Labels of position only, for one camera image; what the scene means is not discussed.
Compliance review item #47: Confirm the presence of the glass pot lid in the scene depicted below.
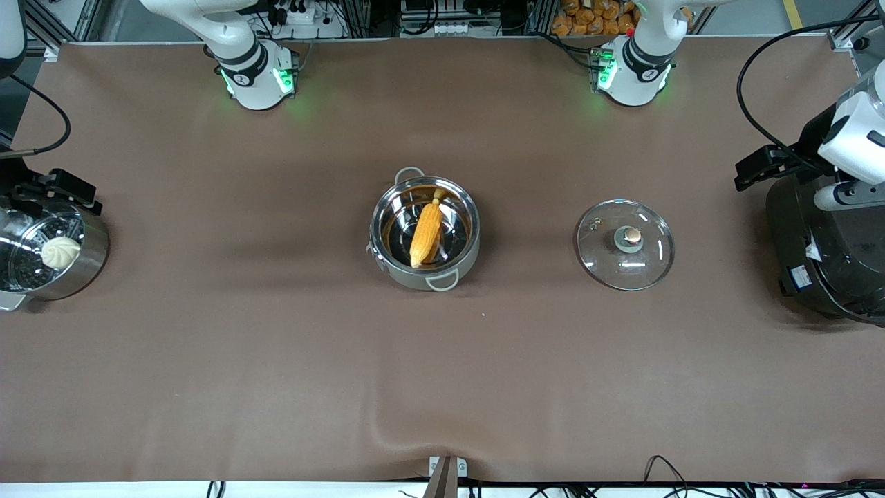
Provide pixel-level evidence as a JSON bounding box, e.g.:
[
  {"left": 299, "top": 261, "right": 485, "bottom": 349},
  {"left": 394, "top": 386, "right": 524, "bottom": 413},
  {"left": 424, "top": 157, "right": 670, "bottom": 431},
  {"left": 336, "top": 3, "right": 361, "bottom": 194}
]
[{"left": 575, "top": 199, "right": 676, "bottom": 292}]

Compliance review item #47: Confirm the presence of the yellow corn cob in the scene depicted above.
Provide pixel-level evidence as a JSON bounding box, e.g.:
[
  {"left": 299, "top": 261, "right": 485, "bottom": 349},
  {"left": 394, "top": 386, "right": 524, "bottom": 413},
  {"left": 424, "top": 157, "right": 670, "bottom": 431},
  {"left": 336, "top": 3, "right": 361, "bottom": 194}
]
[{"left": 409, "top": 188, "right": 447, "bottom": 270}]

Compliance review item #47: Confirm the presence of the steel steamer pot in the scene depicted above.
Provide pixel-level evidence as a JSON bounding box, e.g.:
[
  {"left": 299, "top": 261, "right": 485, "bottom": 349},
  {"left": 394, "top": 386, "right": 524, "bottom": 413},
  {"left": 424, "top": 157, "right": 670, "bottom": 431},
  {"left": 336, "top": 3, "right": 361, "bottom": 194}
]
[{"left": 0, "top": 199, "right": 110, "bottom": 312}]

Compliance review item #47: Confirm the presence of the stainless steel pot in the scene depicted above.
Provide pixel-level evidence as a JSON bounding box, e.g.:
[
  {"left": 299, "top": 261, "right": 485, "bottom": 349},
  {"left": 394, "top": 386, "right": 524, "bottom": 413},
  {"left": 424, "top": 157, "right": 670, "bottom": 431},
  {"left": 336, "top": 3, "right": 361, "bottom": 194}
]
[{"left": 366, "top": 167, "right": 481, "bottom": 292}]

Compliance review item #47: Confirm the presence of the white steamed bun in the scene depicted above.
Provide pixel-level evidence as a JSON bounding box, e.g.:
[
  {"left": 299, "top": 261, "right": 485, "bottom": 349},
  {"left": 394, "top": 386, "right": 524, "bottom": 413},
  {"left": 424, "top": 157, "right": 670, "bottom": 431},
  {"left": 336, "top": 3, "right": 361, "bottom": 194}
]
[{"left": 40, "top": 236, "right": 82, "bottom": 271}]

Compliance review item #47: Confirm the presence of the black rice cooker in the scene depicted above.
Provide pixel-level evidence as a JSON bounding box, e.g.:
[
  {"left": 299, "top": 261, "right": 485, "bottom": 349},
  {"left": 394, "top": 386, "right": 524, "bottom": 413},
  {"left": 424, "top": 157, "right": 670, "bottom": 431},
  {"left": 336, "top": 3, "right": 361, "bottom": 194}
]
[{"left": 765, "top": 149, "right": 885, "bottom": 326}]

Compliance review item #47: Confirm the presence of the bag of orange items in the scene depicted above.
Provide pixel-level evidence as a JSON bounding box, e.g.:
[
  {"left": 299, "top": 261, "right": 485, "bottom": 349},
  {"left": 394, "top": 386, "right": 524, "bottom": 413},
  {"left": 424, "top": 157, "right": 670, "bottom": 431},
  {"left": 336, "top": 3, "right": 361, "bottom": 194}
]
[{"left": 551, "top": 0, "right": 640, "bottom": 37}]

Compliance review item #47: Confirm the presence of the white power strip with plugs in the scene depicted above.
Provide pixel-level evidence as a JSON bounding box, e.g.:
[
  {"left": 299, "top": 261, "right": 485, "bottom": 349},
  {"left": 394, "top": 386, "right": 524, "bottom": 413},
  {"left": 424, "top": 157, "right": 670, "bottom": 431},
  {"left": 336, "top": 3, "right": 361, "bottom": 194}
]
[{"left": 273, "top": 3, "right": 319, "bottom": 26}]

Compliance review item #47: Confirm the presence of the brown table cloth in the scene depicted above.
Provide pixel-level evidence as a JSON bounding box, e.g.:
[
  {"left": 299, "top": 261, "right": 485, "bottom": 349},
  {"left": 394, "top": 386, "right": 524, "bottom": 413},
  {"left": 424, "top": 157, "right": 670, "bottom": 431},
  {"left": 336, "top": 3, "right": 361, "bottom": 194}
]
[{"left": 0, "top": 35, "right": 885, "bottom": 483}]

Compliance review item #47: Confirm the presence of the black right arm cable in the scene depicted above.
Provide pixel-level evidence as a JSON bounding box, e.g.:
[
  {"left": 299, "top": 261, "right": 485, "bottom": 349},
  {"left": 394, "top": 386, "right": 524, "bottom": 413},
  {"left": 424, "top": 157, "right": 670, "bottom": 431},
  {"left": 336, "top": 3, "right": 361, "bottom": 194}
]
[{"left": 0, "top": 73, "right": 72, "bottom": 160}]

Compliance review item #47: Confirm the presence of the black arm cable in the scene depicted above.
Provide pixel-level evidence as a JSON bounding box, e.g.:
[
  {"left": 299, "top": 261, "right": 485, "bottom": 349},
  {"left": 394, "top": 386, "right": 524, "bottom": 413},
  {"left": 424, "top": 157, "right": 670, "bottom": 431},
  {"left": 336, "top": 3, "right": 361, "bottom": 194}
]
[
  {"left": 0, "top": 73, "right": 72, "bottom": 160},
  {"left": 736, "top": 15, "right": 873, "bottom": 170}
]

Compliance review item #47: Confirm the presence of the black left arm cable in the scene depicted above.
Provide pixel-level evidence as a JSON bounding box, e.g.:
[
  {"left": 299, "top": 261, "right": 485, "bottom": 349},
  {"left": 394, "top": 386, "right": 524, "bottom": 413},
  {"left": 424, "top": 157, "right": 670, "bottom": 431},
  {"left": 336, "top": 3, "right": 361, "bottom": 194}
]
[{"left": 736, "top": 15, "right": 873, "bottom": 170}]

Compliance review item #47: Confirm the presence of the aluminium frame profile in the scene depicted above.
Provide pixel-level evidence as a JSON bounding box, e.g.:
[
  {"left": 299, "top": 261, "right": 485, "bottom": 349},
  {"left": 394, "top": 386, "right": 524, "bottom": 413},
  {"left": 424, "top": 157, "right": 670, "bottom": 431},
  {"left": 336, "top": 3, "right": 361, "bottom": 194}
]
[
  {"left": 24, "top": 0, "right": 104, "bottom": 63},
  {"left": 828, "top": 0, "right": 885, "bottom": 77}
]

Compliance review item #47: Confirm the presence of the black looped cable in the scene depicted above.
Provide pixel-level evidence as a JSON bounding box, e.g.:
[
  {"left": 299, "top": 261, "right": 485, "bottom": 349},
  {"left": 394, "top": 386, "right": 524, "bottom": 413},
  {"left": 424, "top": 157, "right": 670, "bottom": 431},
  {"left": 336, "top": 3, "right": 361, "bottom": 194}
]
[{"left": 643, "top": 454, "right": 696, "bottom": 488}]

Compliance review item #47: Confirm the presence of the black cable bundle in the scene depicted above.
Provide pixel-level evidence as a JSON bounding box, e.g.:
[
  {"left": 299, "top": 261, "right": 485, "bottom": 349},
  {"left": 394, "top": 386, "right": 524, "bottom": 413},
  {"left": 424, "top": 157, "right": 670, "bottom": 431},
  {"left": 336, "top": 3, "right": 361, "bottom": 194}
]
[{"left": 525, "top": 481, "right": 885, "bottom": 498}]

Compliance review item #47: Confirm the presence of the grey mounting bracket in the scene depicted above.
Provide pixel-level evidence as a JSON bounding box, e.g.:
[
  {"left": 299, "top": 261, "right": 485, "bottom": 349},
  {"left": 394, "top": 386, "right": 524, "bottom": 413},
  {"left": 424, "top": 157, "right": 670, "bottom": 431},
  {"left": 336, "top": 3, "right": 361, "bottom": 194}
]
[{"left": 423, "top": 455, "right": 468, "bottom": 498}]

